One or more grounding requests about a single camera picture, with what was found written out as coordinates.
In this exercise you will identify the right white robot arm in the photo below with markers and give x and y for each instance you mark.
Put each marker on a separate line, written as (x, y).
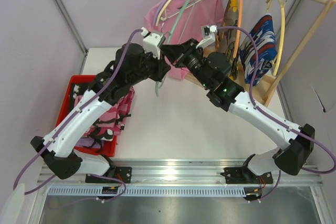
(292, 148)

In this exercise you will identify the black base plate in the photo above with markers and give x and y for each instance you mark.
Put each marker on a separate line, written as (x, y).
(236, 175)
(121, 173)

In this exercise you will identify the white slotted cable duct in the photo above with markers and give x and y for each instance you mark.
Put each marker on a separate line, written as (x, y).
(157, 191)

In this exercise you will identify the green yellow camouflage trousers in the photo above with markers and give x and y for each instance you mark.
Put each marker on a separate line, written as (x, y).
(226, 38)

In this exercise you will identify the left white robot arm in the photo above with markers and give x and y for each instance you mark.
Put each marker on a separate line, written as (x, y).
(133, 63)

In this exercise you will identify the mint green hanger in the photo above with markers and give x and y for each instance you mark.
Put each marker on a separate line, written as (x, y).
(170, 33)

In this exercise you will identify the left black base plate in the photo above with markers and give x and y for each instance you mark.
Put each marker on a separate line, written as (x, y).
(121, 173)

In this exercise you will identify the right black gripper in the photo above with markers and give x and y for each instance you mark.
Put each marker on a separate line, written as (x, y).
(182, 56)

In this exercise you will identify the blue red white shorts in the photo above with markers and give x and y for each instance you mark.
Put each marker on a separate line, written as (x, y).
(264, 38)

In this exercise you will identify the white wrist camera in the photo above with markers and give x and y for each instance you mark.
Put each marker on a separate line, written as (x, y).
(152, 41)
(209, 33)

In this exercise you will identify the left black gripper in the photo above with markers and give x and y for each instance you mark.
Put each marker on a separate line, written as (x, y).
(159, 67)

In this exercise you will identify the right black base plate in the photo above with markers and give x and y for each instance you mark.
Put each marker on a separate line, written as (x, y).
(236, 175)

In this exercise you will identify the pink t-shirt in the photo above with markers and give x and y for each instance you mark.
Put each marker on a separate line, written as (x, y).
(198, 13)

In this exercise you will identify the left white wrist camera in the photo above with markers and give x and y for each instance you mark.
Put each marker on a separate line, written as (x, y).
(152, 41)

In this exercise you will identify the aluminium mounting rail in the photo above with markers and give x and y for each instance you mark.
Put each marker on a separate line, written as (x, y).
(182, 172)

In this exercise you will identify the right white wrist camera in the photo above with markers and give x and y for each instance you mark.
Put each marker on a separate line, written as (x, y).
(209, 33)

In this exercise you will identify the orange hanger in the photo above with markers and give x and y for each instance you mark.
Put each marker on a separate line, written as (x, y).
(239, 22)

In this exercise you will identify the red plastic bin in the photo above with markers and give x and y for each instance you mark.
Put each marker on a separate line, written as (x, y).
(66, 107)

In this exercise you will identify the pink camouflage trousers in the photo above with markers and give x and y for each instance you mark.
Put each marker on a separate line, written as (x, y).
(110, 124)

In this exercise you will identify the cream hanger right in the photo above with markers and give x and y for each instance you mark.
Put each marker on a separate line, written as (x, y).
(277, 59)

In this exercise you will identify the wooden clothes rack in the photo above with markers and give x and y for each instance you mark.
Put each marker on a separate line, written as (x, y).
(299, 51)

